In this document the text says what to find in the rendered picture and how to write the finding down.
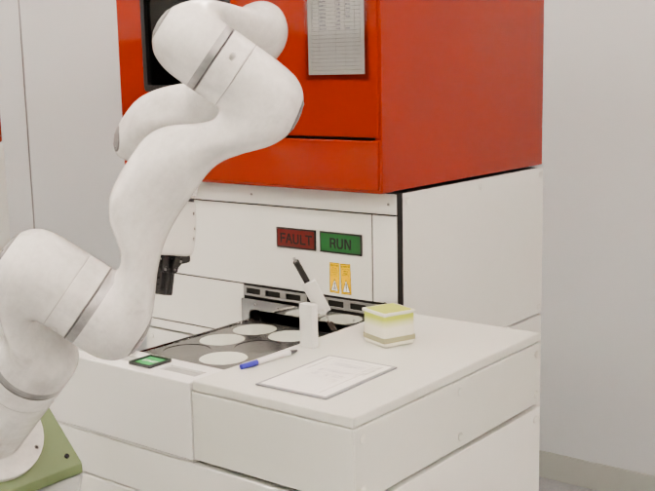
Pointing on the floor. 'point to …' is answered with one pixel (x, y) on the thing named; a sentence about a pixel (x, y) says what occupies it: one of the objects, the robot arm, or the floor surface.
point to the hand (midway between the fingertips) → (164, 283)
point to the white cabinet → (479, 463)
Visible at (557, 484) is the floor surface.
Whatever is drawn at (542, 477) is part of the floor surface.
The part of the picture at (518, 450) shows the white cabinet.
